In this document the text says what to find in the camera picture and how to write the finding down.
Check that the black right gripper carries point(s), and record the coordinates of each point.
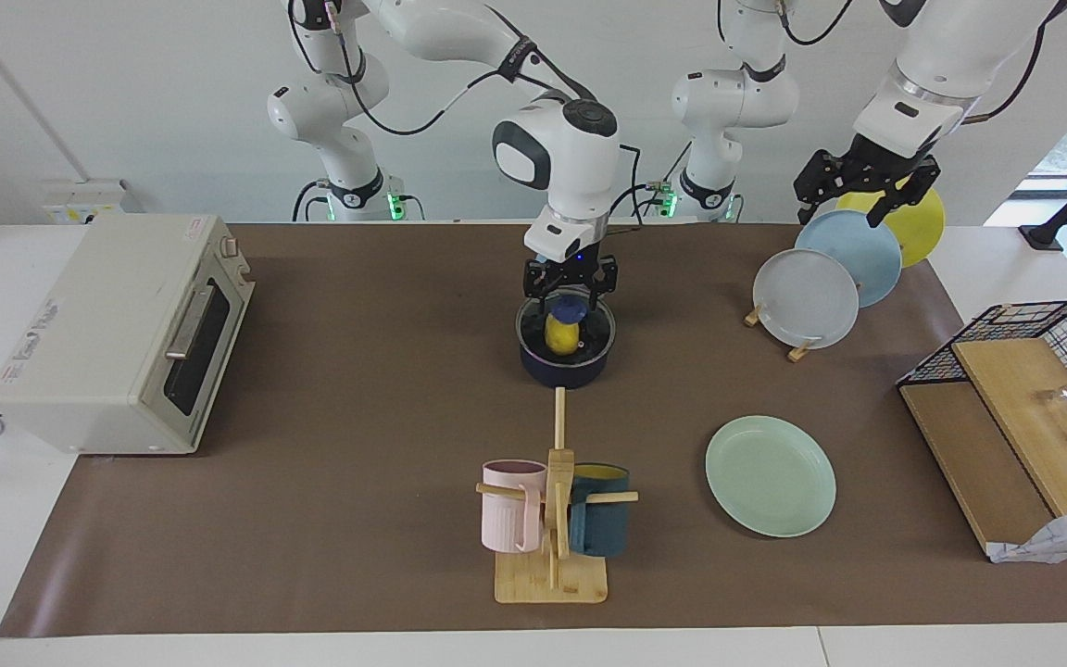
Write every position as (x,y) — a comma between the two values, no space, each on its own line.
(571,276)

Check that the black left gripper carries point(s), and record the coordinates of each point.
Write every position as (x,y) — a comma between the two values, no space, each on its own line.
(876,167)

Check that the yellow lemon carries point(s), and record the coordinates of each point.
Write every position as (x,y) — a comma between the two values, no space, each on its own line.
(561,338)

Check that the glass pot lid purple knob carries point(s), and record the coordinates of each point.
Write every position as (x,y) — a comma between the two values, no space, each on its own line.
(596,335)

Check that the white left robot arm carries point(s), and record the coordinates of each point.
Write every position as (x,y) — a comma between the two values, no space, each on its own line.
(737,97)

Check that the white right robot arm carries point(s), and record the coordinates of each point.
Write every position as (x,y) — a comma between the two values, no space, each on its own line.
(580,157)

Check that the light blue plate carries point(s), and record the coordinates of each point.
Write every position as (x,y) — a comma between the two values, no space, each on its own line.
(858,255)

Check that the yellow plate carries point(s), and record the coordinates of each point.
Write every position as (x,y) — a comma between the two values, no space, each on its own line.
(924,232)

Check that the grey plate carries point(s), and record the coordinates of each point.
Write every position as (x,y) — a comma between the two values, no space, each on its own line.
(805,298)

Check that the wooden plate rack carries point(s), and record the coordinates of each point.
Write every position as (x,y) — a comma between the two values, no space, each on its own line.
(802,350)

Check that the pale green plate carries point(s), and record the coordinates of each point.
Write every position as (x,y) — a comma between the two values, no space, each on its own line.
(770,477)

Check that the pink ribbed mug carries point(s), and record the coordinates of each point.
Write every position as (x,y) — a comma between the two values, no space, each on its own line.
(508,514)

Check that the dark teal mug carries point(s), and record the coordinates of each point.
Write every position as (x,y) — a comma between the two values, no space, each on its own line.
(600,528)

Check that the brown table mat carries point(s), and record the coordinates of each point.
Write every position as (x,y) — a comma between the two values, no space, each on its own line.
(357,482)

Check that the wooden mug tree stand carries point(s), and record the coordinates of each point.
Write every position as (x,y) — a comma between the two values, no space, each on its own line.
(552,584)

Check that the white patterned cloth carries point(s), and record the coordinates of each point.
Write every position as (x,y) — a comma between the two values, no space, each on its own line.
(1061,537)

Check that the beige toaster oven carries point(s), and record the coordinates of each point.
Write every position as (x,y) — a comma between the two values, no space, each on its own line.
(98,333)

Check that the white wall power box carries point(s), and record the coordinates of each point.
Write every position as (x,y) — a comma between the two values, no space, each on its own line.
(80,202)

